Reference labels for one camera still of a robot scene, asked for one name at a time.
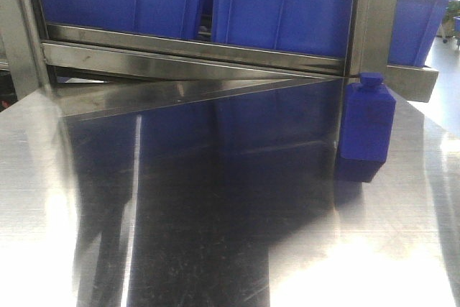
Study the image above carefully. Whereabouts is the stainless steel shelf frame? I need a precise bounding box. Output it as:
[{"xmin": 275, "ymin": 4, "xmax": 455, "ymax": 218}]
[{"xmin": 1, "ymin": 0, "xmax": 438, "ymax": 101}]

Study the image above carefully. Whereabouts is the blue bin lower right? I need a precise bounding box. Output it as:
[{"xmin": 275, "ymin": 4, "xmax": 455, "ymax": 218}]
[{"xmin": 211, "ymin": 0, "xmax": 352, "ymax": 58}]

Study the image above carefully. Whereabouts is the blue plastic bottle part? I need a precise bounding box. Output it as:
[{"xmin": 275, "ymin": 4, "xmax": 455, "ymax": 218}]
[{"xmin": 336, "ymin": 73, "xmax": 396, "ymax": 182}]

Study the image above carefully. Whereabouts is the blue bin tilted top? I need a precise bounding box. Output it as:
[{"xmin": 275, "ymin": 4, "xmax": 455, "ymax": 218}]
[{"xmin": 388, "ymin": 0, "xmax": 455, "ymax": 67}]

